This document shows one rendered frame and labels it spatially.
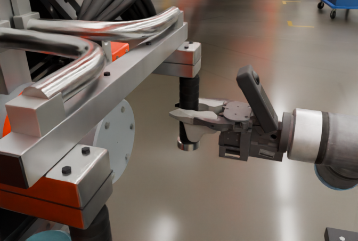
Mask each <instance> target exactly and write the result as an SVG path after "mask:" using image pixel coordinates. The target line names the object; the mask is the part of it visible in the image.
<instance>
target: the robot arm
mask: <svg viewBox="0 0 358 241"><path fill-rule="evenodd" d="M236 81H237V83H238V87H239V88H240V89H241V90H242V92H243V94H244V96H245V98H246V99H247V101H248V103H249V104H247V103H243V102H238V101H233V100H229V99H222V98H204V99H199V105H198V106H199V111H194V110H184V109H181V108H178V109H176V110H173V111H171V112H169V116H170V117H172V118H174V119H176V120H178V121H182V122H183V124H184V128H185V131H186V135H187V138H188V139H189V140H190V141H191V142H198V141H199V140H200V138H201V137H202V135H203V134H205V133H209V134H214V133H216V132H217V131H220V134H219V141H218V144H219V157H224V158H230V159H236V160H242V161H246V162H247V161H248V157H249V156H250V157H256V158H262V159H268V160H274V161H278V162H282V159H283V153H286V151H287V158H288V159H290V160H296V161H300V162H306V163H312V164H314V170H315V174H316V176H317V177H318V179H319V180H320V181H321V182H322V183H323V184H324V185H325V186H327V187H328V188H330V189H333V190H340V191H342V190H349V189H352V188H354V187H355V186H356V185H357V184H358V116H353V115H345V114H337V113H329V112H324V111H316V110H307V109H299V108H295V109H294V110H293V113H292V115H291V113H288V112H283V116H282V121H281V122H280V121H278V116H277V114H276V112H275V110H274V108H273V106H272V104H271V102H270V100H269V98H268V97H267V95H266V93H265V91H264V89H263V87H262V85H261V83H260V80H259V75H258V74H257V73H256V72H255V71H254V69H253V67H252V65H246V66H244V67H241V68H240V69H239V70H238V74H237V77H236ZM225 153H227V154H233V155H239V156H240V157H233V156H227V155H225Z"/></svg>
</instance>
